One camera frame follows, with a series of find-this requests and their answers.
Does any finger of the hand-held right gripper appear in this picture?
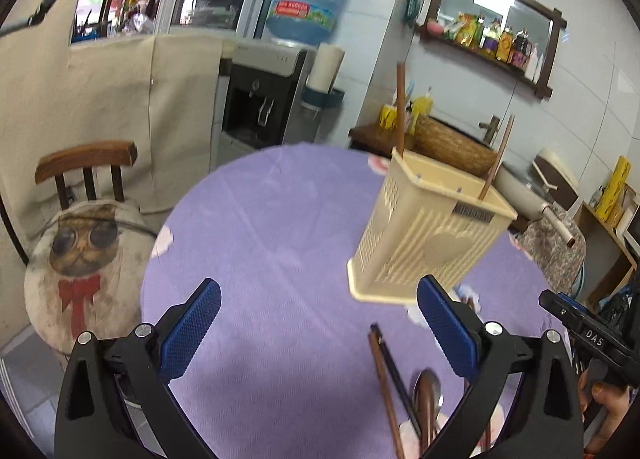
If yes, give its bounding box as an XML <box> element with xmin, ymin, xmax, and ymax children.
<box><xmin>539</xmin><ymin>289</ymin><xmax>591</xmax><ymax>326</ymax></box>

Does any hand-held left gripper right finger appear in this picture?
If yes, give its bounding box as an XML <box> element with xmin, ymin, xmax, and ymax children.
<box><xmin>416</xmin><ymin>275</ymin><xmax>586</xmax><ymax>459</ymax></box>

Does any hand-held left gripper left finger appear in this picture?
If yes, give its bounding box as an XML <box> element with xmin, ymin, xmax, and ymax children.
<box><xmin>55</xmin><ymin>278</ymin><xmax>222</xmax><ymax>459</ymax></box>

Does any black chopstick with gold band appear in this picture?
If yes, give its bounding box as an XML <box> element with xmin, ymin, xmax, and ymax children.
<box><xmin>371</xmin><ymin>323</ymin><xmax>423</xmax><ymax>440</ymax></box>

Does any brown wooden chopstick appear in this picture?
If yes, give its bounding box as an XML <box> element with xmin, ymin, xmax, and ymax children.
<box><xmin>477</xmin><ymin>114</ymin><xmax>516</xmax><ymax>201</ymax></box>
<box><xmin>368</xmin><ymin>325</ymin><xmax>408</xmax><ymax>459</ymax></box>
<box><xmin>396</xmin><ymin>62</ymin><xmax>407</xmax><ymax>158</ymax></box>

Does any beige plastic utensil holder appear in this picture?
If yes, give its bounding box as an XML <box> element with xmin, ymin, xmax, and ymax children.
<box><xmin>347</xmin><ymin>148</ymin><xmax>518</xmax><ymax>304</ymax></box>

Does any person's right hand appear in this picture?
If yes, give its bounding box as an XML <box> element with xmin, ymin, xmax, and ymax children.
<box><xmin>577</xmin><ymin>369</ymin><xmax>635</xmax><ymax>456</ymax></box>

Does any black plastic bag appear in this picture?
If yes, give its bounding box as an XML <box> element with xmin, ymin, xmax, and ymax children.
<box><xmin>597</xmin><ymin>279</ymin><xmax>640</xmax><ymax>335</ymax></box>

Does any floral patterned cloth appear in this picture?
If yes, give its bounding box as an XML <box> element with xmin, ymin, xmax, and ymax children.
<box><xmin>520</xmin><ymin>202</ymin><xmax>587</xmax><ymax>295</ymax></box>

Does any metal spoon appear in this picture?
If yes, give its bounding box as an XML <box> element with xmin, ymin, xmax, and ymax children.
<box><xmin>411</xmin><ymin>369</ymin><xmax>445</xmax><ymax>455</ymax></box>

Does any light wooden shelf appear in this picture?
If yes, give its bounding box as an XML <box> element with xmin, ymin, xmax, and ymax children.
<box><xmin>572</xmin><ymin>202</ymin><xmax>638</xmax><ymax>310</ymax></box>

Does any purple floral tablecloth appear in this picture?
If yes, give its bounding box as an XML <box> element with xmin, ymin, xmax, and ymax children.
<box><xmin>140</xmin><ymin>143</ymin><xmax>566</xmax><ymax>459</ymax></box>

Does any cream frying pan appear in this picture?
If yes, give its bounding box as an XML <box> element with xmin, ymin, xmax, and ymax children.
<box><xmin>492</xmin><ymin>162</ymin><xmax>576</xmax><ymax>247</ymax></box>

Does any cat print chair cushion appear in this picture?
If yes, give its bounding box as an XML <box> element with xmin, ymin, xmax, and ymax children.
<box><xmin>24</xmin><ymin>199</ymin><xmax>173</xmax><ymax>355</ymax></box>

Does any cream and brown cooker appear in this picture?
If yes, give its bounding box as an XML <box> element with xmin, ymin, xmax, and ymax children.
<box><xmin>531</xmin><ymin>148</ymin><xmax>581</xmax><ymax>210</ymax></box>

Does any yellow package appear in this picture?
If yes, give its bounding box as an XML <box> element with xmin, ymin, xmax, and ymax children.
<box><xmin>595</xmin><ymin>155</ymin><xmax>632</xmax><ymax>220</ymax></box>

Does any woven basket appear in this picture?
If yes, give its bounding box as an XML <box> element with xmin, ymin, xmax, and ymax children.
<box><xmin>415</xmin><ymin>114</ymin><xmax>498</xmax><ymax>177</ymax></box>

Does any bronze faucet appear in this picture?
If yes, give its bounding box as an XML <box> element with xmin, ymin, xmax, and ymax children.
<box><xmin>477</xmin><ymin>114</ymin><xmax>502</xmax><ymax>145</ymax></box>

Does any wooden chair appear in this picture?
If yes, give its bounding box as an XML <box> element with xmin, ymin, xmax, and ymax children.
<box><xmin>35</xmin><ymin>140</ymin><xmax>138</xmax><ymax>212</ymax></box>

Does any dark wooden counter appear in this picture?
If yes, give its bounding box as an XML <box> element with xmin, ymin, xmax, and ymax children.
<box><xmin>348</xmin><ymin>124</ymin><xmax>416</xmax><ymax>160</ymax></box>

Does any yellow soap bottle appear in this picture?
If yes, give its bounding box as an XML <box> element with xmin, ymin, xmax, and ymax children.
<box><xmin>407</xmin><ymin>86</ymin><xmax>433</xmax><ymax>135</ymax></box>

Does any beige cloth cover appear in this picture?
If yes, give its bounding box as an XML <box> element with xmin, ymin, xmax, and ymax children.
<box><xmin>0</xmin><ymin>34</ymin><xmax>224</xmax><ymax>250</ymax></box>

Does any row of condiment bottles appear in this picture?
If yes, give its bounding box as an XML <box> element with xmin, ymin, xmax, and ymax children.
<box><xmin>480</xmin><ymin>14</ymin><xmax>543</xmax><ymax>82</ymax></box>

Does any blue cup holder tray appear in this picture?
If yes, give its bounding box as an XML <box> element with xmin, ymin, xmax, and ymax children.
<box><xmin>300</xmin><ymin>86</ymin><xmax>346</xmax><ymax>111</ymax></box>

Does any grey water dispenser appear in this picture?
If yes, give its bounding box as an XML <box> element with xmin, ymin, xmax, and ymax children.
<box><xmin>210</xmin><ymin>42</ymin><xmax>321</xmax><ymax>150</ymax></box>

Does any yellow green snack packet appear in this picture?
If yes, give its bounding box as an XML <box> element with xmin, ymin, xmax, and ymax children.
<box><xmin>452</xmin><ymin>13</ymin><xmax>483</xmax><ymax>47</ymax></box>

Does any stack of paper cups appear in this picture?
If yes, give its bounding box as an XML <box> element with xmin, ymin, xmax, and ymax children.
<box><xmin>306</xmin><ymin>43</ymin><xmax>346</xmax><ymax>92</ymax></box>

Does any wooden wall shelf with mirror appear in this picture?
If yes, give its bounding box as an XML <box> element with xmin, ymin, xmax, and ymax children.
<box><xmin>414</xmin><ymin>0</ymin><xmax>568</xmax><ymax>100</ymax></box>

